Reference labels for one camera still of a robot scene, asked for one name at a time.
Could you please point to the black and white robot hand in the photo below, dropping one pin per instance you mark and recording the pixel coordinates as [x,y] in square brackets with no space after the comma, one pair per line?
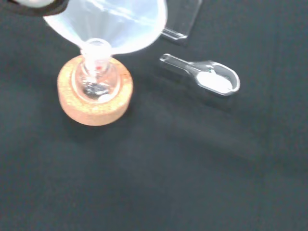
[29,8]

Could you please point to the clear plastic funnel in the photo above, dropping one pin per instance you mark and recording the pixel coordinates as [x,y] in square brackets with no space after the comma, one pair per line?
[115,26]

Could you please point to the clear funnel stand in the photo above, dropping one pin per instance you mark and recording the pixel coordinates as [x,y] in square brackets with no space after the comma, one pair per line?
[183,21]

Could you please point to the small glass round-bottom flask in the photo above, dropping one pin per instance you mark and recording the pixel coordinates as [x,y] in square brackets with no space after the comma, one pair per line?
[96,84]

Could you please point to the black cloth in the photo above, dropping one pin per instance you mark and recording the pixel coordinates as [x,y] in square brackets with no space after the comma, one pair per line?
[168,168]

